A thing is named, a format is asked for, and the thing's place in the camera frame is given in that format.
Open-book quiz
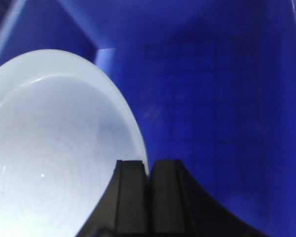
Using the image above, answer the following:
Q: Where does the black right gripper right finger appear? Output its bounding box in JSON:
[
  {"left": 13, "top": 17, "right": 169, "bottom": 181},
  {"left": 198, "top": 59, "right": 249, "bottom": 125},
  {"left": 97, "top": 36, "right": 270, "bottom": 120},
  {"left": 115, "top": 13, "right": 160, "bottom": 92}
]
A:
[{"left": 150, "top": 159, "right": 265, "bottom": 237}]

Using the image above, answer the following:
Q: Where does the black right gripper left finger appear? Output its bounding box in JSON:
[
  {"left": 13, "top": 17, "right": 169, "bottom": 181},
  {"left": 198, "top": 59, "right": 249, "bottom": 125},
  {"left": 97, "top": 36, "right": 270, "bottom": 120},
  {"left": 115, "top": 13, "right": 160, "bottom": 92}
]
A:
[{"left": 77, "top": 160, "right": 148, "bottom": 237}]

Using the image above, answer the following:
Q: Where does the white round plate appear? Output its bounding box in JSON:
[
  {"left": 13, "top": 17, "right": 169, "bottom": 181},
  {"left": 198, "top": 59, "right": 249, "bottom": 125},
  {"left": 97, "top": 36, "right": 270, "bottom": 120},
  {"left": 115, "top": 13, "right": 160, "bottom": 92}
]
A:
[{"left": 0, "top": 49, "right": 148, "bottom": 237}]

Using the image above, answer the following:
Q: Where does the blue crate on shelf left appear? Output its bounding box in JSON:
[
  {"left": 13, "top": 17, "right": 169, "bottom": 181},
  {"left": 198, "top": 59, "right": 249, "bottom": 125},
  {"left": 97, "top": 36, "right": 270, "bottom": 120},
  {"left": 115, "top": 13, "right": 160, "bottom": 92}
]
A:
[{"left": 0, "top": 0, "right": 296, "bottom": 237}]

